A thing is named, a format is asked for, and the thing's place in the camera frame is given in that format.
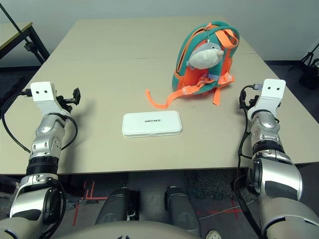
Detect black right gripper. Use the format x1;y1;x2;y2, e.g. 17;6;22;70
240;96;259;110

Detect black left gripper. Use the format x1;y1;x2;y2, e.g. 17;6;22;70
56;87;82;114

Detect teal and orange backpack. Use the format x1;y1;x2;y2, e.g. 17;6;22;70
146;21;240;110

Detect white Unitree pencil case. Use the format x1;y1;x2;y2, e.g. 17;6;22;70
122;111;183;138

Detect black equipment bag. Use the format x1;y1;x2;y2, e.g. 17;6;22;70
299;59;319;89

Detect grey white plush toy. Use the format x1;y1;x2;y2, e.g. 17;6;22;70
186;41;224;70

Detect dark speckled foam mat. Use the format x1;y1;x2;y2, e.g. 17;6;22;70
186;170;250;200

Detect black stand pole with clamp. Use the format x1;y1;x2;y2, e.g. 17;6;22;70
0;4;34;52

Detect dark grey left robot leg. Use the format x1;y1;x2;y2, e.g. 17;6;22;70
95;188;129;225

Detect dark grey robot leg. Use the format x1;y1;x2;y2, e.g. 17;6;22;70
95;188;129;225
164;185;200;237

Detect dark grey right robot leg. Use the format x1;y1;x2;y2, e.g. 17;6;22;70
164;185;200;237

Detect white perforated shoe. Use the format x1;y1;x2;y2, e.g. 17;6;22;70
205;229;222;239

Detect beige robot torso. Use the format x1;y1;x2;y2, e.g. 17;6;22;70
82;220;207;239

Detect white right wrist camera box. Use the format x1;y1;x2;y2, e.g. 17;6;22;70
246;79;286;119

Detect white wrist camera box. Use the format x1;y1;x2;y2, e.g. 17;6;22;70
30;81;63;117
246;79;286;119

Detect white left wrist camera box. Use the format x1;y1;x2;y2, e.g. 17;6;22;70
30;81;63;117

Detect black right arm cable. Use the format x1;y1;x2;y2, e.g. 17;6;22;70
233;84;262;225

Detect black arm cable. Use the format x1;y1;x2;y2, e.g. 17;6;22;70
233;84;262;225
0;89;78;153

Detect black camera tripod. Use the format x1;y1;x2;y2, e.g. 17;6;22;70
289;42;319;73

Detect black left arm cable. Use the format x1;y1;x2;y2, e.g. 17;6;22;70
0;89;78;153

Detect wooden side table black frame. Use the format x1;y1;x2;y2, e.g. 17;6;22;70
0;21;50;68

